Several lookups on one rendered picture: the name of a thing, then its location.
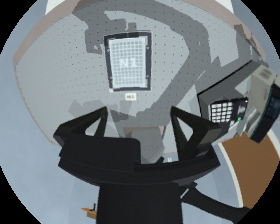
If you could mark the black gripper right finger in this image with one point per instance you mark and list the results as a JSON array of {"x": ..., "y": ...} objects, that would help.
[{"x": 204, "y": 132}]

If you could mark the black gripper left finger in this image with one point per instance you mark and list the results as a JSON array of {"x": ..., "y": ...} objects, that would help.
[{"x": 80, "y": 124}]

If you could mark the white multi-well plate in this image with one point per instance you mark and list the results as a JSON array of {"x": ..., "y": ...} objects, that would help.
[{"x": 131, "y": 64}]

